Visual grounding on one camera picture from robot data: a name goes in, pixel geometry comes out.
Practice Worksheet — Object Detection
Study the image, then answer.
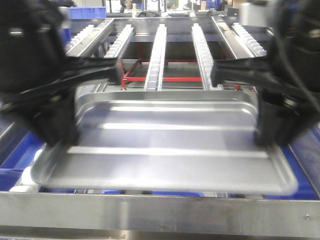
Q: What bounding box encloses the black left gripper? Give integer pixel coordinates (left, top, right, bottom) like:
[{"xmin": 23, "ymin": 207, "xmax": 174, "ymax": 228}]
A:
[{"xmin": 0, "ymin": 0, "xmax": 122, "ymax": 147}]

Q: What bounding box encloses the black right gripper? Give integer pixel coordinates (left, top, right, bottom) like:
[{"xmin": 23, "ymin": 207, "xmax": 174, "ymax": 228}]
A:
[{"xmin": 211, "ymin": 0, "xmax": 320, "ymax": 146}]

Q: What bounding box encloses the silver metal tray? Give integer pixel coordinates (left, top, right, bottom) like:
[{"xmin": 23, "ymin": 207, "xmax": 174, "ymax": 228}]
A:
[{"xmin": 31, "ymin": 90, "xmax": 298, "ymax": 195}]

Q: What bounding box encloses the left steel lane divider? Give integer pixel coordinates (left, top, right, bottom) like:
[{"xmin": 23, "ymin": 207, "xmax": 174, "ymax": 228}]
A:
[{"xmin": 66, "ymin": 18, "xmax": 115, "ymax": 57}]

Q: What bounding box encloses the far right roller track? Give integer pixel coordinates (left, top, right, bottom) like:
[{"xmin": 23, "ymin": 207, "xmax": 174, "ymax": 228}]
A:
[{"xmin": 231, "ymin": 22, "xmax": 267, "ymax": 57}]

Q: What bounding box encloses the far left roller track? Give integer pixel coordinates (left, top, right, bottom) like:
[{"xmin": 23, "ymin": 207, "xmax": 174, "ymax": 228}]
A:
[{"xmin": 64, "ymin": 24, "xmax": 95, "ymax": 52}]

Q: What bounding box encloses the right white roller track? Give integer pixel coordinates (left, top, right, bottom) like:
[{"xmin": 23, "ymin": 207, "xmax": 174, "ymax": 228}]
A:
[{"xmin": 191, "ymin": 23, "xmax": 223, "ymax": 91}]

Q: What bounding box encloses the blue bin below rack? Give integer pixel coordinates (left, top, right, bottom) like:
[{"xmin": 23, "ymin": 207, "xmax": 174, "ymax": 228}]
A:
[{"xmin": 0, "ymin": 129, "xmax": 48, "ymax": 192}]

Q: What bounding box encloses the blue crate far background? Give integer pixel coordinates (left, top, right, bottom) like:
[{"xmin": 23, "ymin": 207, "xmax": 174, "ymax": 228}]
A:
[{"xmin": 69, "ymin": 6, "xmax": 107, "ymax": 19}]

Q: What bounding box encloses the centre white roller track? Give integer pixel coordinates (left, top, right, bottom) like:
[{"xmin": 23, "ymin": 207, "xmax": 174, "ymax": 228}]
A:
[{"xmin": 143, "ymin": 24, "xmax": 167, "ymax": 92}]

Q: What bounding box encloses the red metal frame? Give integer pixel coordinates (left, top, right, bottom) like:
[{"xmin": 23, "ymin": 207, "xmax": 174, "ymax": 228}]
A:
[{"xmin": 119, "ymin": 58, "xmax": 242, "ymax": 92}]

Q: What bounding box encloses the steel front rack rail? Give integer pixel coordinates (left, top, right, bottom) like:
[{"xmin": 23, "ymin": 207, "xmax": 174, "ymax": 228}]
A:
[{"xmin": 0, "ymin": 191, "xmax": 320, "ymax": 239}]

